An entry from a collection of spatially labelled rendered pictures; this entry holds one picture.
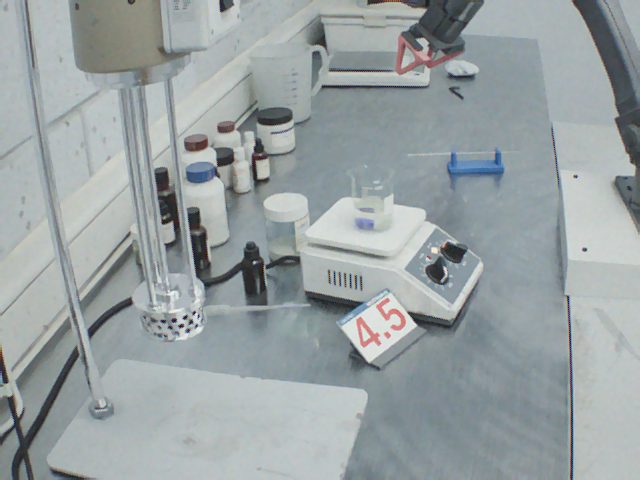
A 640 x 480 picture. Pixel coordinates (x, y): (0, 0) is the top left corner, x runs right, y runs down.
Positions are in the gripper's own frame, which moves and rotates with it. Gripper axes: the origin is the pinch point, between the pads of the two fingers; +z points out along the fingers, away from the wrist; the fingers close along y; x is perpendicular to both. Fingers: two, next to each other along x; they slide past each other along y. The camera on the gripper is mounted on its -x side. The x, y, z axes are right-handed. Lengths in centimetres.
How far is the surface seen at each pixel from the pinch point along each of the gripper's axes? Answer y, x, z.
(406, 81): -28.8, -10.5, 21.4
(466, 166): 6.4, 21.0, 2.1
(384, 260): 50, 31, -8
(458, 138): -7.0, 13.2, 7.8
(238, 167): 35.0, -0.2, 16.6
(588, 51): -108, 1, 10
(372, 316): 55, 36, -6
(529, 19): -98, -18, 14
